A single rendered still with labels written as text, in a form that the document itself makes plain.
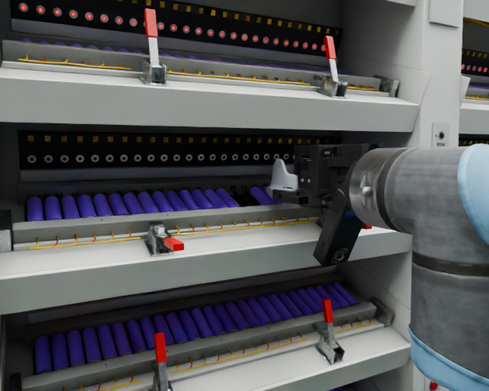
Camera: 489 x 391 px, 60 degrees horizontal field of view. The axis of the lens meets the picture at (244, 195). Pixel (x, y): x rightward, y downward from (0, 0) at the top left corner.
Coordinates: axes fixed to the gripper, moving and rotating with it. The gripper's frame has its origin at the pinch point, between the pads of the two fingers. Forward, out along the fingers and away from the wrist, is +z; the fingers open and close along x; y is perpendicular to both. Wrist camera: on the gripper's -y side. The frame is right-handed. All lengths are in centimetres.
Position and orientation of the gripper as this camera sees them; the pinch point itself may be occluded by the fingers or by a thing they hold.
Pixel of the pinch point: (282, 192)
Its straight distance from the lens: 66.8
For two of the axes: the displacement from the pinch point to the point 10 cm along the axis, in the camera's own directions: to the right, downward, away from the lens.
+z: -4.6, -0.8, 8.8
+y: -0.1, -10.0, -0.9
